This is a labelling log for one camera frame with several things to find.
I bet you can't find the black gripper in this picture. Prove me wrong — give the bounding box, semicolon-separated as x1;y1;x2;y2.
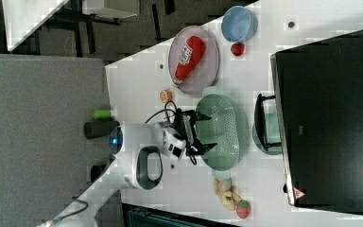
173;108;216;156

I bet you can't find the mint green strainer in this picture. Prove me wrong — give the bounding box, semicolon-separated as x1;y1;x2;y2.
196;87;240;179

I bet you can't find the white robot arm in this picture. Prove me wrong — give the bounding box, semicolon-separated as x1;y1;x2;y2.
37;109;216;227

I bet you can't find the orange slice toy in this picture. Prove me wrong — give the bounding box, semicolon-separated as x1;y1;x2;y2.
160;89;173;103

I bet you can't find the grey round plate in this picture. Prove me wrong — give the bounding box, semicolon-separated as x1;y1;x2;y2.
167;26;219;95

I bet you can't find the peeled banana toy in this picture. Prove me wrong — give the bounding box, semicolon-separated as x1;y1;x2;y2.
214;178;242;211

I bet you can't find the mint green mug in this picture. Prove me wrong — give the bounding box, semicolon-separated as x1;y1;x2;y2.
252;113;283;155

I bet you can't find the red ketchup bottle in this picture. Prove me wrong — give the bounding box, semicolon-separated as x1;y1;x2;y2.
173;36;206;85

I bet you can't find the small red strawberry toy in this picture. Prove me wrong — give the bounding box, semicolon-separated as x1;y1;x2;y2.
231;43;245;57

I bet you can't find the green round toy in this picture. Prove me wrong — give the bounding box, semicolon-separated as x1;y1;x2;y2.
93;110;112;120

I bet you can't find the black cylinder upper left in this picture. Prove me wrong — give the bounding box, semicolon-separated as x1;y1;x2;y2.
83;121;119;139

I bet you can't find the blue cup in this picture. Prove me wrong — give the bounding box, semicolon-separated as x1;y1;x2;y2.
221;6;258;43

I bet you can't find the black toaster oven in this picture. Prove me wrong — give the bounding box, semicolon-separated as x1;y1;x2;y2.
254;29;363;215

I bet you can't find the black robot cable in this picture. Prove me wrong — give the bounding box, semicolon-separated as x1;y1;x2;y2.
145;100;178;125

